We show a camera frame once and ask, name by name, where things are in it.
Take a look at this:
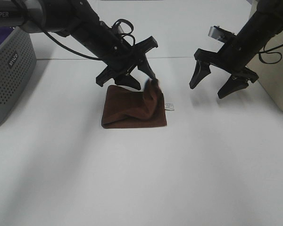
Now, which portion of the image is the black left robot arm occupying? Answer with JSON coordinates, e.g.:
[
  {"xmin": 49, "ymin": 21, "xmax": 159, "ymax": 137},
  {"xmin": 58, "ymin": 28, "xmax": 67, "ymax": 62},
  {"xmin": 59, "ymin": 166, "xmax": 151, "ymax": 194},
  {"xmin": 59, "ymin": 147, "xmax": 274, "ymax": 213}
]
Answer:
[{"xmin": 0, "ymin": 0, "xmax": 158, "ymax": 90}]

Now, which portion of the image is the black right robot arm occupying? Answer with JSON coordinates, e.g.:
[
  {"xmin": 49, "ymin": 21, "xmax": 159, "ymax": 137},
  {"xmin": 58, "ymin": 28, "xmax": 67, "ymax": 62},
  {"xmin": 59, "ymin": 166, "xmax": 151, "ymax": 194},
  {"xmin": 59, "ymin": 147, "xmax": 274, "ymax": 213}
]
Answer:
[{"xmin": 189, "ymin": 0, "xmax": 283, "ymax": 99}]

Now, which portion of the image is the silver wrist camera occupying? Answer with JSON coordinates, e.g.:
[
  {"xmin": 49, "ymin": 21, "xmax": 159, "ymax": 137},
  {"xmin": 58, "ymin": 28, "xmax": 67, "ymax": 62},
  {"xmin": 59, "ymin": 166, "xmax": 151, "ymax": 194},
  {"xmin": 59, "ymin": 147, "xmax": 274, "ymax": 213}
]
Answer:
[
  {"xmin": 208, "ymin": 26, "xmax": 236, "ymax": 43},
  {"xmin": 115, "ymin": 23, "xmax": 124, "ymax": 35}
]

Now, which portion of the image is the brown towel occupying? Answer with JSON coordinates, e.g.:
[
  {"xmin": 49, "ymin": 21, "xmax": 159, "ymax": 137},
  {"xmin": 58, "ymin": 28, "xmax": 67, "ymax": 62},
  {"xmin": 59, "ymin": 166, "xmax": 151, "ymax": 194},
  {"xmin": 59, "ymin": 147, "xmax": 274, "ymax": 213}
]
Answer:
[{"xmin": 101, "ymin": 79, "xmax": 167, "ymax": 129}]

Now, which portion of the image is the beige storage bin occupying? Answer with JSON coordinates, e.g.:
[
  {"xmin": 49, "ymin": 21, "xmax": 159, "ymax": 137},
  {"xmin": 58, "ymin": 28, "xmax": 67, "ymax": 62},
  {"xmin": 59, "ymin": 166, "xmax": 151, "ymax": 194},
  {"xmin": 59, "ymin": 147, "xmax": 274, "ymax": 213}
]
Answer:
[{"xmin": 245, "ymin": 0, "xmax": 283, "ymax": 116}]

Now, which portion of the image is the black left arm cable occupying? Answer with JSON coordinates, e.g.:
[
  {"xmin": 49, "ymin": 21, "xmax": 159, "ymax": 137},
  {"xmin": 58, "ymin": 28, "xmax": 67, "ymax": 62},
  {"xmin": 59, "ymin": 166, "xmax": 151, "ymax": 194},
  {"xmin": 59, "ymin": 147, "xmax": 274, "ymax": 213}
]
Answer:
[{"xmin": 13, "ymin": 0, "xmax": 135, "ymax": 59}]

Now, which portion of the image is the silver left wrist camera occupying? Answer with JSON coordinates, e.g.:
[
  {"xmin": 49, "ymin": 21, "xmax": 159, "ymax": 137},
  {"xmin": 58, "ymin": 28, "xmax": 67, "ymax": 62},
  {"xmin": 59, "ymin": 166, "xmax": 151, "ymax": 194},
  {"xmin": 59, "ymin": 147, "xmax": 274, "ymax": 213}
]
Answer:
[{"xmin": 115, "ymin": 23, "xmax": 124, "ymax": 35}]

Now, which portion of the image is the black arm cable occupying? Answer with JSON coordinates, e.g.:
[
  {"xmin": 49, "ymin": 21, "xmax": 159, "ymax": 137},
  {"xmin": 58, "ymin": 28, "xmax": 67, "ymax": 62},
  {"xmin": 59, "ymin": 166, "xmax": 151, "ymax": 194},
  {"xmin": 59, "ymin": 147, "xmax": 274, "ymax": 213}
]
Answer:
[
  {"xmin": 13, "ymin": 0, "xmax": 135, "ymax": 59},
  {"xmin": 258, "ymin": 18, "xmax": 283, "ymax": 65}
]

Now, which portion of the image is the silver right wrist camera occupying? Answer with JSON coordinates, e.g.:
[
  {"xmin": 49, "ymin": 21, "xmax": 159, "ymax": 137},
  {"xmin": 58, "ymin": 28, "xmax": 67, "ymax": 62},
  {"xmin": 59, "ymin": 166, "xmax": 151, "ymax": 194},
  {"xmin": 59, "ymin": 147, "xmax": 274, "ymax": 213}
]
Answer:
[{"xmin": 208, "ymin": 26, "xmax": 236, "ymax": 43}]

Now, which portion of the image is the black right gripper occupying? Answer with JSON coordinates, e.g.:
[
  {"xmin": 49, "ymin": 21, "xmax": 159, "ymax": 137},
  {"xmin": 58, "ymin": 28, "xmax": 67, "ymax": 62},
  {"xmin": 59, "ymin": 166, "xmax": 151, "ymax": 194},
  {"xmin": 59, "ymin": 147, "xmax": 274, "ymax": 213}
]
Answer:
[{"xmin": 189, "ymin": 48, "xmax": 258, "ymax": 99}]

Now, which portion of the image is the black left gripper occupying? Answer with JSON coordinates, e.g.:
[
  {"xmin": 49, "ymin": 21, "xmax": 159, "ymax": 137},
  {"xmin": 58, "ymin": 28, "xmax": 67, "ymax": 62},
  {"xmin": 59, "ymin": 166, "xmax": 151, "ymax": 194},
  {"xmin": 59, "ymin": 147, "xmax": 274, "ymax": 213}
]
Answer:
[{"xmin": 96, "ymin": 36, "xmax": 158, "ymax": 90}]

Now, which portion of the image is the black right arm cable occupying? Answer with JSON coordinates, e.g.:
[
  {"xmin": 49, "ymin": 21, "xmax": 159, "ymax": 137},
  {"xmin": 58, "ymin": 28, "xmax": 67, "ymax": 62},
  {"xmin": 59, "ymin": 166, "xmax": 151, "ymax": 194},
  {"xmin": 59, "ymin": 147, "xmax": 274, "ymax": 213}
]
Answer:
[{"xmin": 258, "ymin": 18, "xmax": 283, "ymax": 65}]

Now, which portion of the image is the grey perforated laundry basket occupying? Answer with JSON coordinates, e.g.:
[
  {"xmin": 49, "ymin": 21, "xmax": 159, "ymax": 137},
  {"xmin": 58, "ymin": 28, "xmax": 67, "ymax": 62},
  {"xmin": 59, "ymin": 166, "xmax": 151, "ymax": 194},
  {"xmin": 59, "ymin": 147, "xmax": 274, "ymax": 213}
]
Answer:
[{"xmin": 0, "ymin": 27, "xmax": 36, "ymax": 125}]

